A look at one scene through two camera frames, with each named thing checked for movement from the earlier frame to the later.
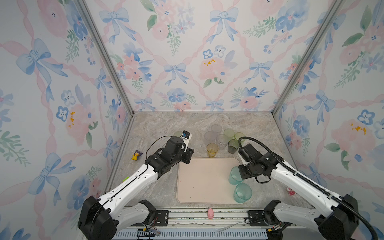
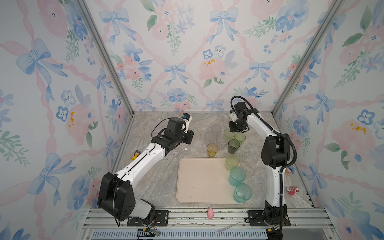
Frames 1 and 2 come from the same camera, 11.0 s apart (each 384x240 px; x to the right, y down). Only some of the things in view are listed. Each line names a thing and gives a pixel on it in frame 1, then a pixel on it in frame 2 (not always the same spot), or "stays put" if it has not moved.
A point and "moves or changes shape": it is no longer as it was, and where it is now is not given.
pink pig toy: x=210 y=213 stays put
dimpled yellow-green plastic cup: x=177 y=133 moves or changes shape
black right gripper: x=243 y=175 -> x=232 y=129
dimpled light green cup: x=229 y=132 stays put
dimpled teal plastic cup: x=242 y=193 stays put
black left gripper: x=188 y=154 -> x=189 y=134
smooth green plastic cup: x=238 y=135 stays put
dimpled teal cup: x=235 y=177 stays put
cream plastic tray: x=205 y=180 stays put
